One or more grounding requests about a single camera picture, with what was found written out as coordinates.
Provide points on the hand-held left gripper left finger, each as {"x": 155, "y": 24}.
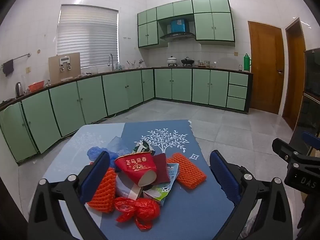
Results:
{"x": 96, "y": 177}

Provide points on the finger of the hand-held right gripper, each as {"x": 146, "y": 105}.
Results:
{"x": 285, "y": 150}
{"x": 311, "y": 138}

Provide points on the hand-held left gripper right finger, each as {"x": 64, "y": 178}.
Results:
{"x": 223, "y": 177}

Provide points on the orange foam fruit net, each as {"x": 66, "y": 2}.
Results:
{"x": 106, "y": 192}
{"x": 186, "y": 171}

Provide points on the red paper cup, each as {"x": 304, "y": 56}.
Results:
{"x": 135, "y": 166}

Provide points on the red plastic bag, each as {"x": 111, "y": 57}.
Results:
{"x": 142, "y": 208}

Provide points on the dark red pouch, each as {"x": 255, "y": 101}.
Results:
{"x": 162, "y": 170}

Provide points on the blue cow print milk carton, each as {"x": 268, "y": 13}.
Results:
{"x": 162, "y": 192}

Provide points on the blue crumpled plastic wrapper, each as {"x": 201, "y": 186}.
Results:
{"x": 96, "y": 152}

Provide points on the light blue table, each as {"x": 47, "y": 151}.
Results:
{"x": 75, "y": 150}

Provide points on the translucent white plastic bag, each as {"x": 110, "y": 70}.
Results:
{"x": 118, "y": 143}

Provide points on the blue tree print table mat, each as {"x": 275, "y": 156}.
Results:
{"x": 195, "y": 212}

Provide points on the green and white carton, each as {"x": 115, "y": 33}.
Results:
{"x": 140, "y": 147}

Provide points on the black glass cabinet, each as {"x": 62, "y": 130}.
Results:
{"x": 312, "y": 80}

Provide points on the wooden door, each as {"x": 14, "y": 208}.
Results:
{"x": 295, "y": 80}
{"x": 265, "y": 67}

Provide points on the green base cabinets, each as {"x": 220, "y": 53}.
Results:
{"x": 62, "y": 105}

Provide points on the green thermos bottle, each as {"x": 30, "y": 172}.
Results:
{"x": 246, "y": 62}

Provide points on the red plastic basin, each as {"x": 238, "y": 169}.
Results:
{"x": 36, "y": 86}

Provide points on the cardboard box water dispenser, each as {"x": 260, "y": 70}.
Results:
{"x": 53, "y": 72}

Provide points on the glass jar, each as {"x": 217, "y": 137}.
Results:
{"x": 197, "y": 63}
{"x": 206, "y": 63}

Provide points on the metal kitchen faucet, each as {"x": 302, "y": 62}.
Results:
{"x": 111, "y": 62}

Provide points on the metal kettle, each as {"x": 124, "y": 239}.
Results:
{"x": 19, "y": 90}

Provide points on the white device on cardboard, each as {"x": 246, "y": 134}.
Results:
{"x": 65, "y": 63}

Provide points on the black wok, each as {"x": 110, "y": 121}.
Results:
{"x": 187, "y": 61}

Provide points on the white cooking pot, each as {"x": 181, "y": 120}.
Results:
{"x": 172, "y": 61}

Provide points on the white window blind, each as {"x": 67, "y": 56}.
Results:
{"x": 87, "y": 37}

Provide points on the dark towel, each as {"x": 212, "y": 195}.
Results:
{"x": 8, "y": 67}

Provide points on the range hood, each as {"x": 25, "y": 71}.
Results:
{"x": 177, "y": 36}

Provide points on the blue box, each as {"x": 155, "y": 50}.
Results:
{"x": 178, "y": 25}

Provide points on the metal towel rail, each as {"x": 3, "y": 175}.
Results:
{"x": 17, "y": 58}

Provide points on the green wall cabinets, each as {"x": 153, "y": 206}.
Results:
{"x": 212, "y": 25}

